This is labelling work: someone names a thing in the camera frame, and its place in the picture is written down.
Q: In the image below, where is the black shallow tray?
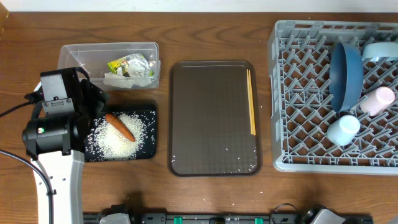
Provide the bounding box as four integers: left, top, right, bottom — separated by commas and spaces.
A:
82, 103, 158, 164

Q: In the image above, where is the light blue cup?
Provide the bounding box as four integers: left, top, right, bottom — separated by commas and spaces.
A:
326, 115, 361, 146

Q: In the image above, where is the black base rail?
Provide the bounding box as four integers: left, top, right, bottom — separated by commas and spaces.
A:
83, 205, 374, 224

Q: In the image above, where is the wooden chopstick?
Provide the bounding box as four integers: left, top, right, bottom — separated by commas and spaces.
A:
248, 70, 256, 136
246, 69, 256, 136

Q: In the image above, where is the grey dishwasher rack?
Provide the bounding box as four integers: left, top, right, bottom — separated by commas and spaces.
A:
267, 20, 397, 175

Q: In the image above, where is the large blue plate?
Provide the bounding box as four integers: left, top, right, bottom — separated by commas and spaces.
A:
328, 42, 364, 113

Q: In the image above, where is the green yellow snack wrapper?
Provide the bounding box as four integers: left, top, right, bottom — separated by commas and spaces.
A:
106, 53, 154, 78

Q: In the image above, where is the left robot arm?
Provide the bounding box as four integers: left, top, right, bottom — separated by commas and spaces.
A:
22, 67, 109, 223

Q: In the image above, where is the white rice pile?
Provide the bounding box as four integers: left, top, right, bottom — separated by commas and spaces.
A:
86, 111, 156, 161

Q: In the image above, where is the clear plastic bin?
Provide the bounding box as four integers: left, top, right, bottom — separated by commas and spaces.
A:
58, 42, 160, 90

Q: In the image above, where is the brown serving tray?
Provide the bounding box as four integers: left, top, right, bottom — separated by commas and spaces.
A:
168, 60, 262, 177

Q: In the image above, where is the white tissue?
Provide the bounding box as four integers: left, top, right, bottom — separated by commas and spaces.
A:
103, 72, 152, 88

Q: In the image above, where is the orange carrot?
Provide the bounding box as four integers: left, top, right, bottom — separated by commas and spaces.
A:
105, 113, 136, 142

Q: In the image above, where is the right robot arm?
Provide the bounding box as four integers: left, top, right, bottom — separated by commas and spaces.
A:
300, 206, 346, 224

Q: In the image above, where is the small light blue bowl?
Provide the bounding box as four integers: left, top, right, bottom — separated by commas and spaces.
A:
362, 42, 398, 62

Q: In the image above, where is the pink cup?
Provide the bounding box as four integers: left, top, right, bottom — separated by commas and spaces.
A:
359, 86, 395, 116

